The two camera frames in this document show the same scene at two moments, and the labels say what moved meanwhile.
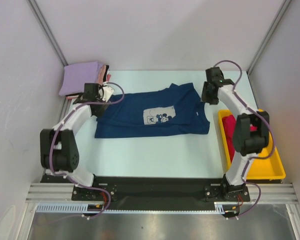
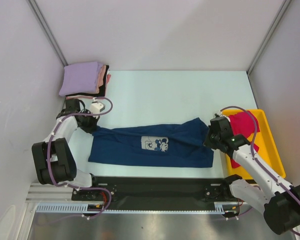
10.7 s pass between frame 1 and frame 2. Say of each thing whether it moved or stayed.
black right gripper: moved
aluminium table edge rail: stayed
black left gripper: moved
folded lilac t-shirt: stayed
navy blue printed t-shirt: moved
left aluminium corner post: stayed
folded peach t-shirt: stayed
